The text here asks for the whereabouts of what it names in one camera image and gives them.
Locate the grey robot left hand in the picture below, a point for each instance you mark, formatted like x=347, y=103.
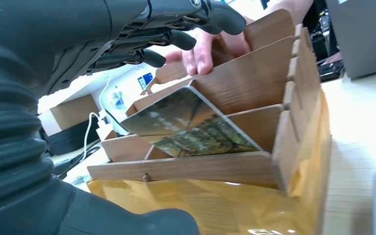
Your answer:
x=45, y=35

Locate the person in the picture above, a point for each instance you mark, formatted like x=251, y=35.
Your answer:
x=314, y=45

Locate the wooden card rack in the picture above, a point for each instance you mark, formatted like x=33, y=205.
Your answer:
x=249, y=77

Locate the forest print room key card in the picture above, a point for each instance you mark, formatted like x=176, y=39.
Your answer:
x=188, y=126

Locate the grey Lenovo laptop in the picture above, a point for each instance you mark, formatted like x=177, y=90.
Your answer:
x=366, y=35

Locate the brown cardboard box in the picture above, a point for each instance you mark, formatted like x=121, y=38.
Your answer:
x=74, y=112

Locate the clear plastic bottle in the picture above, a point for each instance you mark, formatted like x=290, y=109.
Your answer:
x=117, y=99

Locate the black flat case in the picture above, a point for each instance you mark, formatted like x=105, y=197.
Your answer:
x=71, y=141

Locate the white charger block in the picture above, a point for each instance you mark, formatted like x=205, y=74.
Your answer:
x=104, y=128

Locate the yellow transparent tape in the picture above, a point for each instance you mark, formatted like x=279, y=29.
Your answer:
x=207, y=207

